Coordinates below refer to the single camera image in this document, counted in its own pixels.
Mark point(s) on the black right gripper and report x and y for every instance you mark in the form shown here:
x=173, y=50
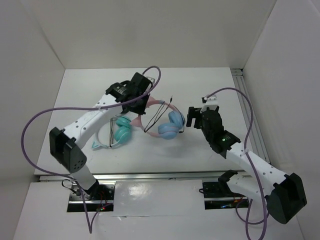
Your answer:
x=193, y=112

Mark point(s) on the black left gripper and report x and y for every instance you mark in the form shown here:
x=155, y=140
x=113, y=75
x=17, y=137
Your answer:
x=140, y=110

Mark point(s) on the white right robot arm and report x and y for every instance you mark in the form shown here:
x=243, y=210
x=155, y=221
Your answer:
x=283, y=194

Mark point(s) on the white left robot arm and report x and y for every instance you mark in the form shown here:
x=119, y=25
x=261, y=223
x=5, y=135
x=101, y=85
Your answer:
x=66, y=144

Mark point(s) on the teal and white cat headphones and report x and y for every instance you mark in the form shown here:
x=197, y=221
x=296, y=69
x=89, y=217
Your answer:
x=120, y=133

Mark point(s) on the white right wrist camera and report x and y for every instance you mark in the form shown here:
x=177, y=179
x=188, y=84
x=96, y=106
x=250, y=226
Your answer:
x=209, y=103

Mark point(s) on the aluminium table edge rail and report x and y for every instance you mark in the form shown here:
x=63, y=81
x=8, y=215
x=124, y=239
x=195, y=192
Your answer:
x=159, y=176

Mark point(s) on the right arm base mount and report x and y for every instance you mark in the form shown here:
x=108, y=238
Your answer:
x=217, y=195

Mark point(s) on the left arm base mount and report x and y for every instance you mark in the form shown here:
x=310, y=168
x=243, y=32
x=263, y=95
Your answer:
x=102, y=201

